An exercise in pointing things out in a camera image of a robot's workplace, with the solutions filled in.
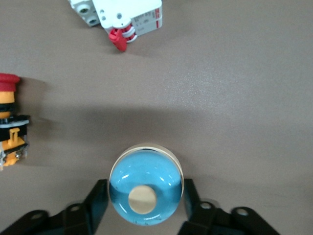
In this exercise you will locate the white circuit breaker red lever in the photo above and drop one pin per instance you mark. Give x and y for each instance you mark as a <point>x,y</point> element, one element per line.
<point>117,12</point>

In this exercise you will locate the brown table mat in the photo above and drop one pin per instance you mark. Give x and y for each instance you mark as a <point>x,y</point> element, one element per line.
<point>220,98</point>

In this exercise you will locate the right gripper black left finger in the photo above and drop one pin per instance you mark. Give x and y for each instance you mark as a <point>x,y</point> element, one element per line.
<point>80,220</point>

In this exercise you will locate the red emergency button orange base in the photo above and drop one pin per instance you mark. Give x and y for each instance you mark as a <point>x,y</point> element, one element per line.
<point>9,139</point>

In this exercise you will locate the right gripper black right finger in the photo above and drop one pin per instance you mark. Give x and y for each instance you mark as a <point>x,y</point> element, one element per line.
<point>207,222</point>

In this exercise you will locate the blue dome desk bell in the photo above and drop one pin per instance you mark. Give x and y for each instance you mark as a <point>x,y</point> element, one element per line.
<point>146,171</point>

